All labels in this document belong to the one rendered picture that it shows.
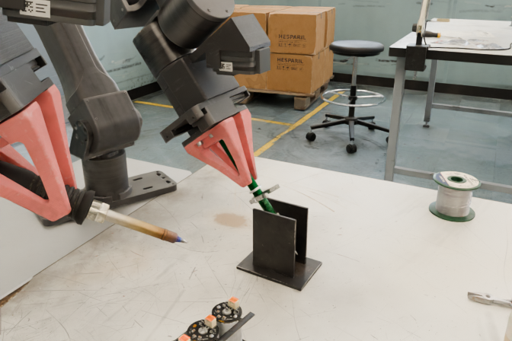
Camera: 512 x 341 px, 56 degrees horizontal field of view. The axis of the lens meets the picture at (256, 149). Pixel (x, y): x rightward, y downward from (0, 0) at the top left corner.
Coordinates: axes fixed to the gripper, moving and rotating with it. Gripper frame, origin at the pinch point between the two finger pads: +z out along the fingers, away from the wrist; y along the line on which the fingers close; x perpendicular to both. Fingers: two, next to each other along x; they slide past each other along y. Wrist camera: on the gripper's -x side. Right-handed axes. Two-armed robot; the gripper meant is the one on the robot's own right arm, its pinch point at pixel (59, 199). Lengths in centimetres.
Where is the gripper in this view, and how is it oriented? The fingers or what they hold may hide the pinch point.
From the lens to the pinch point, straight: 35.5
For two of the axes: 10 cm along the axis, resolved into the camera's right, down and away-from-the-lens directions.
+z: 4.6, 8.1, 3.6
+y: -1.2, -3.5, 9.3
